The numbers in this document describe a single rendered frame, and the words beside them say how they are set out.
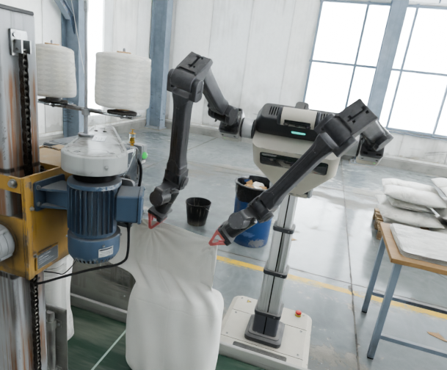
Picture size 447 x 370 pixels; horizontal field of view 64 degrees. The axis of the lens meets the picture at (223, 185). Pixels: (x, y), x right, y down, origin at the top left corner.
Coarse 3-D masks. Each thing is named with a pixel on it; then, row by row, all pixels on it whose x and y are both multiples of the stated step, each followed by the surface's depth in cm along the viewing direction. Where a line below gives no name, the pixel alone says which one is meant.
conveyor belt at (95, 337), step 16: (80, 320) 182; (96, 320) 183; (112, 320) 184; (80, 336) 171; (96, 336) 172; (112, 336) 174; (80, 352) 162; (96, 352) 163; (112, 352) 164; (80, 368) 154; (96, 368) 155; (112, 368) 156; (128, 368) 157; (224, 368) 163; (240, 368) 164; (256, 368) 166
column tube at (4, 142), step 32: (0, 32) 86; (32, 32) 95; (0, 64) 88; (32, 64) 97; (0, 96) 90; (32, 96) 99; (0, 128) 92; (32, 128) 101; (0, 160) 95; (32, 160) 103; (0, 192) 98; (0, 288) 108; (0, 320) 112; (0, 352) 116; (32, 352) 120
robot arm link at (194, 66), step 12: (192, 60) 109; (204, 60) 109; (180, 72) 107; (192, 72) 107; (204, 72) 109; (180, 84) 107; (204, 84) 117; (216, 84) 123; (216, 96) 128; (216, 108) 135; (228, 108) 139; (228, 120) 141
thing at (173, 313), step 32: (160, 224) 140; (128, 256) 152; (160, 256) 144; (192, 256) 136; (160, 288) 141; (192, 288) 139; (128, 320) 148; (160, 320) 141; (192, 320) 137; (128, 352) 152; (160, 352) 146; (192, 352) 141
